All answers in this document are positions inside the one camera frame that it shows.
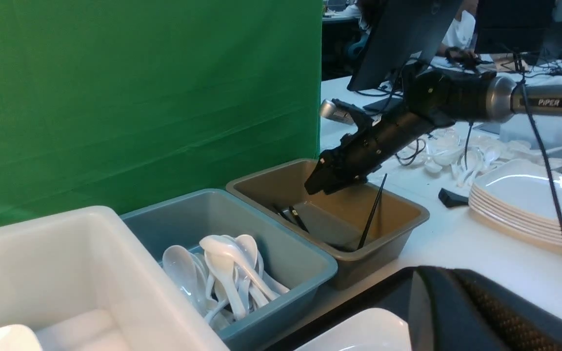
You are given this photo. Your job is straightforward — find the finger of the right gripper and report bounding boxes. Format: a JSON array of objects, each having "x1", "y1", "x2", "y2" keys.
[{"x1": 304, "y1": 162, "x2": 360, "y2": 194}]

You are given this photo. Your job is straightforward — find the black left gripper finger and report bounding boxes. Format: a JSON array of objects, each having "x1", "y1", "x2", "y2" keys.
[{"x1": 410, "y1": 265, "x2": 562, "y2": 351}]

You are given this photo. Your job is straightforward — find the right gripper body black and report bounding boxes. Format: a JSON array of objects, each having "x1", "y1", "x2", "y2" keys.
[{"x1": 320, "y1": 110, "x2": 437, "y2": 182}]

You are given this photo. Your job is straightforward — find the large white square plate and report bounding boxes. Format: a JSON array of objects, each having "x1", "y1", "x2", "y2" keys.
[{"x1": 296, "y1": 308, "x2": 412, "y2": 351}]

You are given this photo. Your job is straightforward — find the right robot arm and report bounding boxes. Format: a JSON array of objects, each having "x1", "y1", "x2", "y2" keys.
[{"x1": 304, "y1": 70, "x2": 562, "y2": 351}]

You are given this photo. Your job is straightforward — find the black chopstick leaning in bin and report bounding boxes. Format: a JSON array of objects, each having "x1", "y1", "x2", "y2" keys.
[{"x1": 357, "y1": 174, "x2": 388, "y2": 250}]

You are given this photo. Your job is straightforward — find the black chopsticks in bin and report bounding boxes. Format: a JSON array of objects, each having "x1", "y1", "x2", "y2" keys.
[{"x1": 271, "y1": 204, "x2": 309, "y2": 233}]

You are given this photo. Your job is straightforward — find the black serving tray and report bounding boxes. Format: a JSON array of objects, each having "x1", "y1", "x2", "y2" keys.
[{"x1": 268, "y1": 267, "x2": 417, "y2": 351}]

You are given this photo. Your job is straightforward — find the brown plastic bin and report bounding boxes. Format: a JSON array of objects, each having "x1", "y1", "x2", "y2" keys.
[{"x1": 226, "y1": 158, "x2": 430, "y2": 290}]

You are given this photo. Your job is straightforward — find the teal plastic bin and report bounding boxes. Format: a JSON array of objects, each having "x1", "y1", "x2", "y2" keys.
[{"x1": 121, "y1": 189, "x2": 338, "y2": 351}]

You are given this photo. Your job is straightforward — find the stack of plates on table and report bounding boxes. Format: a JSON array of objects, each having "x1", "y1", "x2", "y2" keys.
[{"x1": 468, "y1": 159, "x2": 562, "y2": 245}]

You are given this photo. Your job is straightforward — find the black monitor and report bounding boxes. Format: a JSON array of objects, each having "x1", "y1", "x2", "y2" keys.
[{"x1": 346, "y1": 0, "x2": 462, "y2": 92}]

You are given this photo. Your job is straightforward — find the pile of white spoons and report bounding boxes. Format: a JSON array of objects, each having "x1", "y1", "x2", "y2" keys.
[{"x1": 161, "y1": 234, "x2": 290, "y2": 332}]

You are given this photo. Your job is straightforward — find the green backdrop cloth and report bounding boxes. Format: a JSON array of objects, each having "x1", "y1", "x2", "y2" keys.
[{"x1": 0, "y1": 0, "x2": 321, "y2": 226}]

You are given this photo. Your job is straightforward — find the large white plastic tub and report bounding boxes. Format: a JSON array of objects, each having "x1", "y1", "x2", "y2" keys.
[{"x1": 0, "y1": 206, "x2": 227, "y2": 351}]

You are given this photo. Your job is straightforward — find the stack of white square plates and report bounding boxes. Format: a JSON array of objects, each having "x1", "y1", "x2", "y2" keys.
[{"x1": 0, "y1": 324, "x2": 43, "y2": 351}]

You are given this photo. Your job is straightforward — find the black cable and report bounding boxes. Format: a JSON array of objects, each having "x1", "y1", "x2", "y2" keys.
[{"x1": 518, "y1": 80, "x2": 562, "y2": 325}]

